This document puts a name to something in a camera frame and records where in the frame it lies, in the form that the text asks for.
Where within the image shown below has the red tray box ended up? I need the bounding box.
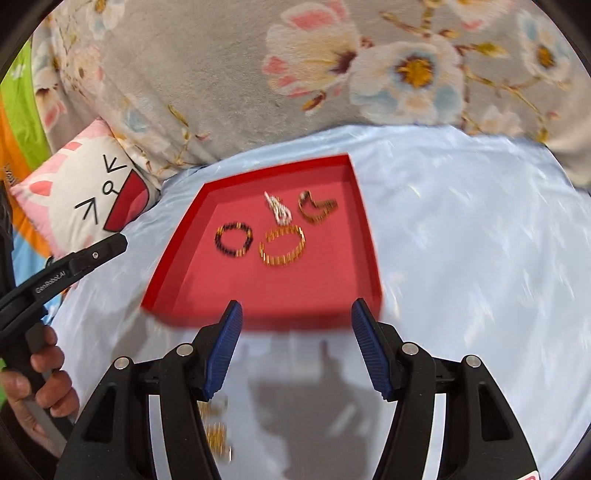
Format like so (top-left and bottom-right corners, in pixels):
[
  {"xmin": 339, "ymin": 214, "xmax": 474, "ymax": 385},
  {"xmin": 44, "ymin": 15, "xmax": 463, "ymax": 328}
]
[{"xmin": 141, "ymin": 154, "xmax": 385, "ymax": 332}]

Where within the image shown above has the person's left hand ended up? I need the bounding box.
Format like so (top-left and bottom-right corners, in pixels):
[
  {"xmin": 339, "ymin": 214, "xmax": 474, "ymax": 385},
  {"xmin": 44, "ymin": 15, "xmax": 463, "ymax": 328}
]
[{"xmin": 0, "ymin": 327, "xmax": 80, "ymax": 444}]

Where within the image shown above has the gold mesh band bracelet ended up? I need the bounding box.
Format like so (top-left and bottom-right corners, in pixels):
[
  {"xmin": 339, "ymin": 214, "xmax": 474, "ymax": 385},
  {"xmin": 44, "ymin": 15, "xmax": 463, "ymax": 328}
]
[{"xmin": 298, "ymin": 191, "xmax": 339, "ymax": 225}]

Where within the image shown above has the white pearl ornament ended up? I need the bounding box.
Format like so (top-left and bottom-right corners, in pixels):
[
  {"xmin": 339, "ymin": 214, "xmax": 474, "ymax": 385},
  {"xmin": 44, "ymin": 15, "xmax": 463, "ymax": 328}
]
[{"xmin": 264, "ymin": 191, "xmax": 293, "ymax": 226}]

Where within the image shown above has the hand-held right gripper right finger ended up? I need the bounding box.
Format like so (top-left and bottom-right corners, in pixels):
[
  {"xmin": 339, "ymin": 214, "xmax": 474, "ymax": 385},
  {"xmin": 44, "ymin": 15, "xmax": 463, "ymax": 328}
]
[{"xmin": 351, "ymin": 298, "xmax": 539, "ymax": 480}]

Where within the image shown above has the grey floral blanket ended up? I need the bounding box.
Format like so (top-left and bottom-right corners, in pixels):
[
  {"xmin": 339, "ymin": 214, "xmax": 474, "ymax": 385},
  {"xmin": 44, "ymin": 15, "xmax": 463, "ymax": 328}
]
[{"xmin": 32, "ymin": 0, "xmax": 591, "ymax": 188}]

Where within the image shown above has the green orange printed cloth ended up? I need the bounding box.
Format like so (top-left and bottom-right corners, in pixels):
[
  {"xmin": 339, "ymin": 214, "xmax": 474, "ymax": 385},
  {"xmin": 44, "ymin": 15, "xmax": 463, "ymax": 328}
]
[{"xmin": 0, "ymin": 39, "xmax": 51, "ymax": 259}]

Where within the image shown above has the light blue bed sheet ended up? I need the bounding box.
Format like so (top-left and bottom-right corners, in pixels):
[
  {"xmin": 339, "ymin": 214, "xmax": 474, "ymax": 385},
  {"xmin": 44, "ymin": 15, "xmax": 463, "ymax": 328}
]
[{"xmin": 46, "ymin": 124, "xmax": 591, "ymax": 480}]

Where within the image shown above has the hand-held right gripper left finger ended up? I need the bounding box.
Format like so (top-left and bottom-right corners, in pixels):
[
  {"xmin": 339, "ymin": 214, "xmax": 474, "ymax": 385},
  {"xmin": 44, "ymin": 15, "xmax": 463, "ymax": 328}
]
[{"xmin": 54, "ymin": 300, "xmax": 244, "ymax": 480}]

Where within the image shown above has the cat face pillow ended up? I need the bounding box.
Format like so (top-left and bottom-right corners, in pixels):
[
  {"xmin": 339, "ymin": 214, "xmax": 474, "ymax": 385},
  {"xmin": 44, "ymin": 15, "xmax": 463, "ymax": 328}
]
[{"xmin": 10, "ymin": 117, "xmax": 162, "ymax": 261}]

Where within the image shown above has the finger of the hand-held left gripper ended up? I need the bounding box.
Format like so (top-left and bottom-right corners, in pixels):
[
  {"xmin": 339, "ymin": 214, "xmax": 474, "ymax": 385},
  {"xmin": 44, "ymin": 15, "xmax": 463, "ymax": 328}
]
[{"xmin": 67, "ymin": 233, "xmax": 129, "ymax": 279}]

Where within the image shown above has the gold chain-link bangle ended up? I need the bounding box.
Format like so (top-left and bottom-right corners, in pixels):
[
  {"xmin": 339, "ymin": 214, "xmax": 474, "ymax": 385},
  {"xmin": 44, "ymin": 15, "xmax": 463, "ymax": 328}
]
[{"xmin": 259, "ymin": 225, "xmax": 308, "ymax": 267}]

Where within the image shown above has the dark bead bracelet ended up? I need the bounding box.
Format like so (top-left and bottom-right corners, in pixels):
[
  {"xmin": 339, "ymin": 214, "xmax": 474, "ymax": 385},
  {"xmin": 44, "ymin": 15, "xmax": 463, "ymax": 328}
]
[{"xmin": 215, "ymin": 222, "xmax": 254, "ymax": 259}]

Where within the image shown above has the gold chain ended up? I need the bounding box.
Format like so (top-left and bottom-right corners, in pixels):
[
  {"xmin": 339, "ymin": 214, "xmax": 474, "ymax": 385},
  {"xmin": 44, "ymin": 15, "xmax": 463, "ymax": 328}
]
[{"xmin": 198, "ymin": 396, "xmax": 234, "ymax": 462}]

